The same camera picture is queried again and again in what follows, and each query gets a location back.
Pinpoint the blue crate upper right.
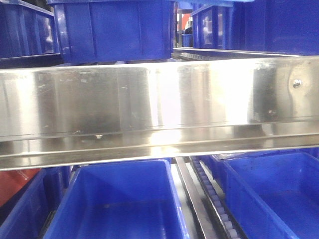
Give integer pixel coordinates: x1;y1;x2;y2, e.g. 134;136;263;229
191;0;319;55

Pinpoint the stainless steel front beam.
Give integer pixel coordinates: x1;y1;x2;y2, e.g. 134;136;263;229
0;56;319;171

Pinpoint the lower steel divider rail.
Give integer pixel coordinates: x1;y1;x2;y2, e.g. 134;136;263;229
175;157;218;239

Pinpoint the blue bin lower left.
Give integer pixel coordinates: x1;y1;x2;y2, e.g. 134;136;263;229
0;166;71;239

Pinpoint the blue crate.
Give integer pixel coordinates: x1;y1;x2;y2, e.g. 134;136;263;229
0;0;60;58
191;0;319;55

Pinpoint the blue crate upper left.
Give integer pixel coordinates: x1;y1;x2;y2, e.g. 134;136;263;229
0;0;60;58

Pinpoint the blue bin lower right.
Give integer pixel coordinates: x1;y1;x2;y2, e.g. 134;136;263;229
211;152;319;239

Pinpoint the red box lower left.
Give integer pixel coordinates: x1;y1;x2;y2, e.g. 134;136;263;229
0;169;40;206

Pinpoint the blue bin lower centre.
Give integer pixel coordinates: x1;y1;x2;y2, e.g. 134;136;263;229
44;159;189;239

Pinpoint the lower roller track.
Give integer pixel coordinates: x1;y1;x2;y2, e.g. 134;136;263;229
190;156;247;239

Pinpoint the steel bolt on beam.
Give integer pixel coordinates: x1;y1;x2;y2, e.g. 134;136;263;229
293;79;303;89

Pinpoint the blue bin upper centre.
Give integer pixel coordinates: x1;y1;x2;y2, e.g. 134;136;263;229
47;0;174;63

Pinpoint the blue bin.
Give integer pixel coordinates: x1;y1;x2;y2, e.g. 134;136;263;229
0;166;71;239
211;152;319;239
47;0;174;63
44;159;189;239

